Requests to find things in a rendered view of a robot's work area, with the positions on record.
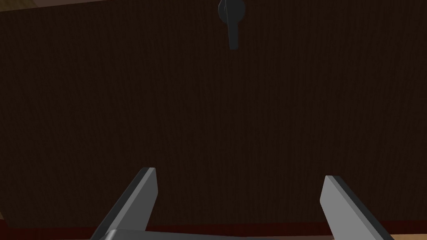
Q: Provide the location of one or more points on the dark brown wooden door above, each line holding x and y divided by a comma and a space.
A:
213, 116

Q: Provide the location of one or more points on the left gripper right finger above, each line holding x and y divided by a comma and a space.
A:
347, 210

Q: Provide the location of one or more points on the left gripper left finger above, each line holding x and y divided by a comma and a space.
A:
135, 203

